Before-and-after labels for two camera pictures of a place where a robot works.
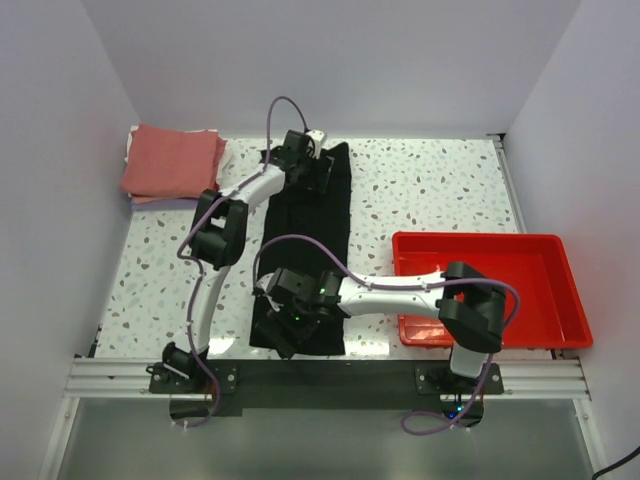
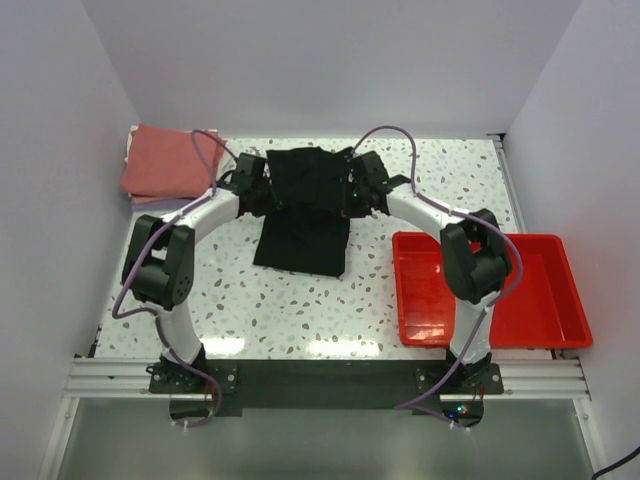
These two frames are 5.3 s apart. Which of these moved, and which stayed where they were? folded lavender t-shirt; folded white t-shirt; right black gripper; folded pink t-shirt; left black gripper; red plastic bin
Moved: right black gripper; left black gripper
Stayed: folded white t-shirt; folded pink t-shirt; folded lavender t-shirt; red plastic bin
